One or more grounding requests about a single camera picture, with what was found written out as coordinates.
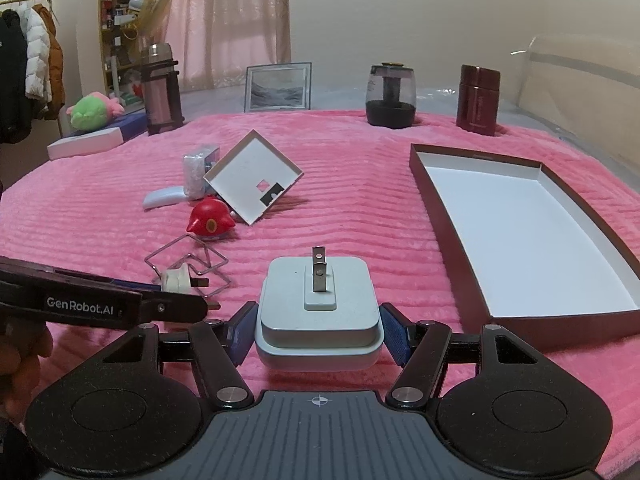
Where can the white square box lid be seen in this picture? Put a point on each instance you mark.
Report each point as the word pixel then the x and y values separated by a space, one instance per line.
pixel 252 176

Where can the metal wire puzzle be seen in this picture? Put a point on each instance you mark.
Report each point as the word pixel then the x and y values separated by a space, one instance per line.
pixel 200 252

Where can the pink fuzzy blanket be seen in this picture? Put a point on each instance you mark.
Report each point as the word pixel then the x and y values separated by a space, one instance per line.
pixel 357 197

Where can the glass teapot black base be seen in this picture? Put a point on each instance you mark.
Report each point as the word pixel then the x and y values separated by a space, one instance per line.
pixel 391 96

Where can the person's hand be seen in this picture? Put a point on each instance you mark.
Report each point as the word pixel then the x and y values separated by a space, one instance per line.
pixel 23 344

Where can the white puffer jacket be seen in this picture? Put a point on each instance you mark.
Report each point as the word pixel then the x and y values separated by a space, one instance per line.
pixel 35 32

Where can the large grey power adapter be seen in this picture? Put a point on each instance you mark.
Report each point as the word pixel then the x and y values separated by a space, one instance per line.
pixel 318 313

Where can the clear plastic wrapped box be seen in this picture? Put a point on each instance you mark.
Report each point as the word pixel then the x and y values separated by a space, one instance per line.
pixel 195 164

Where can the red round bird toy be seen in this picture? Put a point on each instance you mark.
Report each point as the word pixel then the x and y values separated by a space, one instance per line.
pixel 210 217

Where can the white blue flat box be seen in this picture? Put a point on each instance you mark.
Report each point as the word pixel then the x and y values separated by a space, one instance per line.
pixel 122 130

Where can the small white plug adapter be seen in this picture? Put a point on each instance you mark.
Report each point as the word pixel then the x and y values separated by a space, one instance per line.
pixel 186 279

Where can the clear plastic sheet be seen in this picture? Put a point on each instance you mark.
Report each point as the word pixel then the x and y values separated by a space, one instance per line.
pixel 587 86

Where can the green pink plush toy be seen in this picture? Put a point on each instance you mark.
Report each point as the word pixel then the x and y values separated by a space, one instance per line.
pixel 94 112

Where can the pink thermos black holder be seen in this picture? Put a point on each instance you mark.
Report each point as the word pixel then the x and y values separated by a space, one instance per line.
pixel 160 88

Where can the wooden bookshelf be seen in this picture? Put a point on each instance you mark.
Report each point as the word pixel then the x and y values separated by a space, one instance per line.
pixel 120 50

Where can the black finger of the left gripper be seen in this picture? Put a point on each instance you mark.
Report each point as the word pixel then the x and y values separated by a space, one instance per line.
pixel 31 291

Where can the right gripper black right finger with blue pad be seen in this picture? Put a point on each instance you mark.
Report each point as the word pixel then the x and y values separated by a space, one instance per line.
pixel 490 405

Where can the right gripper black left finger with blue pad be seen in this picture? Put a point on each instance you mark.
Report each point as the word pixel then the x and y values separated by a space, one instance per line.
pixel 141 405

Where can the dark red thermos jar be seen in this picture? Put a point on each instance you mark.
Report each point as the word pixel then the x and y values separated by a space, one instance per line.
pixel 478 99

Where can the framed sand picture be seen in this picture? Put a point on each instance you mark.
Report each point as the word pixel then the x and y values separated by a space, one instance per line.
pixel 284 86

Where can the black jacket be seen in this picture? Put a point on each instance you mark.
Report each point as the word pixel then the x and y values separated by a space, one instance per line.
pixel 16 108

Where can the brown tray white inside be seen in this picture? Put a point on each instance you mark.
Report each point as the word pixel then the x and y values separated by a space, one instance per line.
pixel 524 250

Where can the light blue computer mouse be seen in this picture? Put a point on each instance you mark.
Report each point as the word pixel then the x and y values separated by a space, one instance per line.
pixel 164 197

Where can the pink curtain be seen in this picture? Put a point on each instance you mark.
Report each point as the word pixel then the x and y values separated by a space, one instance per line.
pixel 214 41

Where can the yellow electric fan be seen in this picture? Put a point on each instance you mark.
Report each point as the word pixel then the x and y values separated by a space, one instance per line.
pixel 151 16

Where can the brown jacket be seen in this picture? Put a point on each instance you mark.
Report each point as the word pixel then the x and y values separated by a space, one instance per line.
pixel 56 64

